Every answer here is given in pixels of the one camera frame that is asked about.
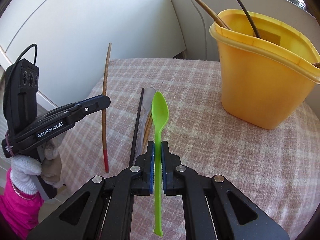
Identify brown chopstick with red tip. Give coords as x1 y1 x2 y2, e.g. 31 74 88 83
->
101 42 112 173

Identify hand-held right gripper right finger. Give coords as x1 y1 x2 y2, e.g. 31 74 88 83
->
161 141 290 240

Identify green plastic spoon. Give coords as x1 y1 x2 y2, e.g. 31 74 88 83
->
151 91 170 238

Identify white power strip cable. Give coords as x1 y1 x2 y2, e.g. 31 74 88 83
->
189 0 209 62

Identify yellow plastic container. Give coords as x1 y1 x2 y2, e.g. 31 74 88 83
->
209 9 320 130

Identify white cabinet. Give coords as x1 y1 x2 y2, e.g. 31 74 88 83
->
0 0 187 105

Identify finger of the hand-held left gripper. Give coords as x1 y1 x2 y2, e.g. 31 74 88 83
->
32 97 111 131
72 95 108 107

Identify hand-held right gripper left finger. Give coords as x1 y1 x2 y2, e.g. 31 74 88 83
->
26 141 155 240

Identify pink checked cloth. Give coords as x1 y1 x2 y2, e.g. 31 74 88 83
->
54 57 320 240

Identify clear plastic spoon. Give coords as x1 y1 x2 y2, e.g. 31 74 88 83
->
139 87 157 153

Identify black chopstick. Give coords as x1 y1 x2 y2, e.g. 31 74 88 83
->
129 87 145 168
222 0 262 39

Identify person's left hand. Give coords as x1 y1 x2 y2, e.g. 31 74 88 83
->
11 140 64 198

